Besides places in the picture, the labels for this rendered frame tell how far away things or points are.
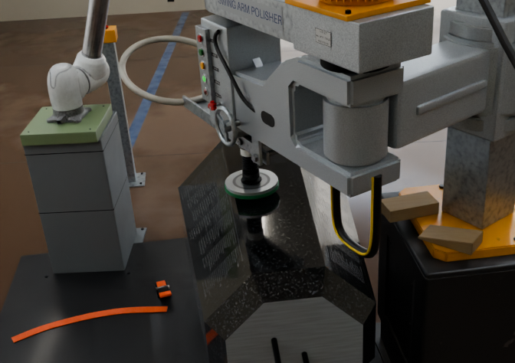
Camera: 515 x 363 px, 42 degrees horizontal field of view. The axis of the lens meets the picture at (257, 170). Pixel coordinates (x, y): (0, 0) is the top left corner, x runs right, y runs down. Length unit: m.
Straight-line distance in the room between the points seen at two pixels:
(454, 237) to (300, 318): 0.62
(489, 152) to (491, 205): 0.23
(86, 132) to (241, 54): 1.26
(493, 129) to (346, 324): 0.81
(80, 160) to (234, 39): 1.42
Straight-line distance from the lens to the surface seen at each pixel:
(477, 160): 2.51
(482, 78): 2.30
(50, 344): 3.46
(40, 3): 9.84
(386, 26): 1.77
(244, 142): 2.54
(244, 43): 2.40
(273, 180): 2.71
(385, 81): 1.91
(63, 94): 3.56
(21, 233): 4.44
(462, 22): 2.35
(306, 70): 1.99
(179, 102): 2.97
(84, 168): 3.56
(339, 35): 1.78
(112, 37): 4.38
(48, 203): 3.71
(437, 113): 2.16
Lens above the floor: 2.14
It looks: 27 degrees down
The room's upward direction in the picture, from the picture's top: 4 degrees counter-clockwise
